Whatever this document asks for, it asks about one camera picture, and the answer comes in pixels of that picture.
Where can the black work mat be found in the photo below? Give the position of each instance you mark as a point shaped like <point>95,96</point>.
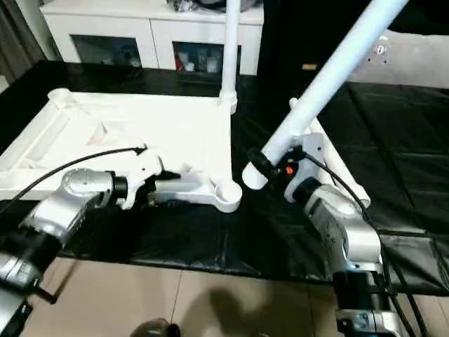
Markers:
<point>403,140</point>

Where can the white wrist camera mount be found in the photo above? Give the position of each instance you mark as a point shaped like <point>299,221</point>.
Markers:
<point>144,172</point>
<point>312,144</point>

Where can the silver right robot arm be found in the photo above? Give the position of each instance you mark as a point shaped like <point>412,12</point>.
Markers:
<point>350,231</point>

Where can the white sideboard with glass doors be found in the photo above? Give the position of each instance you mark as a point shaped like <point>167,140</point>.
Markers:
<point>105,24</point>

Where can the dark round robot body part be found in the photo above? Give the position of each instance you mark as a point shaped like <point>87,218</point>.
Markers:
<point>158,330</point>

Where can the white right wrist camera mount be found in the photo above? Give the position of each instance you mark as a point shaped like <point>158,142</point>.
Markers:
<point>312,144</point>

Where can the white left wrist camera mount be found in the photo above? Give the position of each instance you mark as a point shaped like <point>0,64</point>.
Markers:
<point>144,172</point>

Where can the grey helmet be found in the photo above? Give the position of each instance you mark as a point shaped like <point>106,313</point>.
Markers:
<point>210,3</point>

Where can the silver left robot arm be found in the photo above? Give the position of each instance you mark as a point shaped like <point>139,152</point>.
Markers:
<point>63,207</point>

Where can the black speaker with gold label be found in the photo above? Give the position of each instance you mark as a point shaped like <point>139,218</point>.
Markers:
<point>280,35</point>

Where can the black metal frame leg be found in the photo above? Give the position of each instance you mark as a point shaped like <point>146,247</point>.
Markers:
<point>52,298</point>

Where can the grey cushion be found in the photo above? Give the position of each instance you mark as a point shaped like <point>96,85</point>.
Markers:
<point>414,59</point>

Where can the white patterned jar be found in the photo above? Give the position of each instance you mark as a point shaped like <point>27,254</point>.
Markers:
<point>211,65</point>

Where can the white plastic table top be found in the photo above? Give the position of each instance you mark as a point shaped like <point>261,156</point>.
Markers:
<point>140,116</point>

